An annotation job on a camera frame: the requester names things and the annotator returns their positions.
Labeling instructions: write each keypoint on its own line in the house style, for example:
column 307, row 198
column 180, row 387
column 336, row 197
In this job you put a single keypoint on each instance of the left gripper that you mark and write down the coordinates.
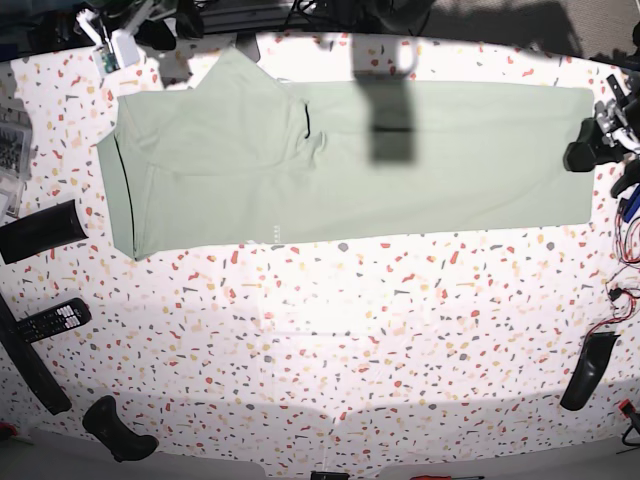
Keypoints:
column 598, row 139

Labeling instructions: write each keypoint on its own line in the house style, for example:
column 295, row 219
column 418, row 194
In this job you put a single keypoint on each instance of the light green T-shirt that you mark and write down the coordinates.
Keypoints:
column 246, row 157

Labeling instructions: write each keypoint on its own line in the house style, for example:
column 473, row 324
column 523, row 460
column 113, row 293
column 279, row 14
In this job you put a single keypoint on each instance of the black metal strip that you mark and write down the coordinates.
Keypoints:
column 620, row 97

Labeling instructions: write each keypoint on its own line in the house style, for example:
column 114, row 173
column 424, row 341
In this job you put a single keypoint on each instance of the small clear plastic box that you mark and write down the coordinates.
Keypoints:
column 11, row 190

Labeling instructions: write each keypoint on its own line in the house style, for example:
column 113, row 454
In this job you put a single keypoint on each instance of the black TV remote control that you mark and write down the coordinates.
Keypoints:
column 56, row 320

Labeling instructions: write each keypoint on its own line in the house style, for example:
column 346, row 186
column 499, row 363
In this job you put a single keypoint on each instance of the long black bar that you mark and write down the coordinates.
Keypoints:
column 30, row 366

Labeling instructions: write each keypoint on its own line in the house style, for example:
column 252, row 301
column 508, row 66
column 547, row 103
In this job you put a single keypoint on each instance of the black game controller grip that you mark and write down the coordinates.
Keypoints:
column 102, row 421

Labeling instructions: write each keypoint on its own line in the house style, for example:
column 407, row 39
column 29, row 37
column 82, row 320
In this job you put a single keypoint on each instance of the dark camera mount base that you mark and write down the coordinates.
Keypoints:
column 246, row 43

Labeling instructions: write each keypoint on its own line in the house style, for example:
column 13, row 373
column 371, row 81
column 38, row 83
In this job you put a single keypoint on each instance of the black curved handle piece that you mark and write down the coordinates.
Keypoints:
column 592, row 364

